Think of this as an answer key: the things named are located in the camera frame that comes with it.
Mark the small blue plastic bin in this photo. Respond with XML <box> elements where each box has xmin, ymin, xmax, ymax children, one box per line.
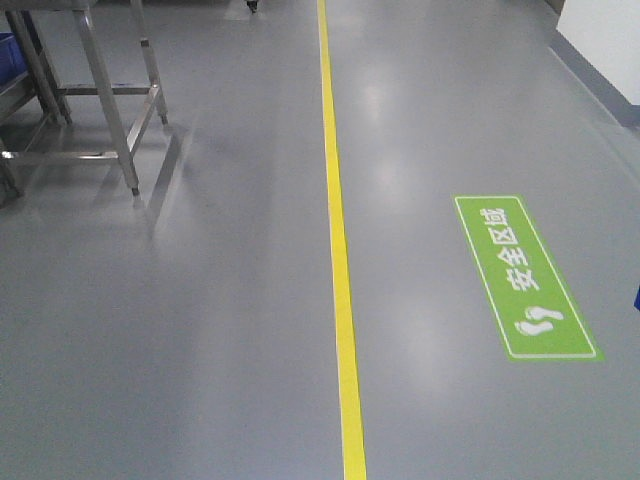
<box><xmin>633</xmin><ymin>287</ymin><xmax>640</xmax><ymax>311</ymax></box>

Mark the yellow floor tape line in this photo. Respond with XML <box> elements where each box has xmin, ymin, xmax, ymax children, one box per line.
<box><xmin>316</xmin><ymin>1</ymin><xmax>367</xmax><ymax>479</ymax></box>

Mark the green safety floor sticker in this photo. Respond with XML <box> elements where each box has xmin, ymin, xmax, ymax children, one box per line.
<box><xmin>454</xmin><ymin>195</ymin><xmax>604</xmax><ymax>361</ymax></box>

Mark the blue bin at left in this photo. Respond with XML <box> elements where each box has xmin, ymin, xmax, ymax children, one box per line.
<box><xmin>0</xmin><ymin>32</ymin><xmax>27</xmax><ymax>85</ymax></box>

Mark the stainless steel table frame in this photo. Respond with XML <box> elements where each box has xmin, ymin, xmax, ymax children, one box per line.
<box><xmin>0</xmin><ymin>0</ymin><xmax>171</xmax><ymax>209</ymax></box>

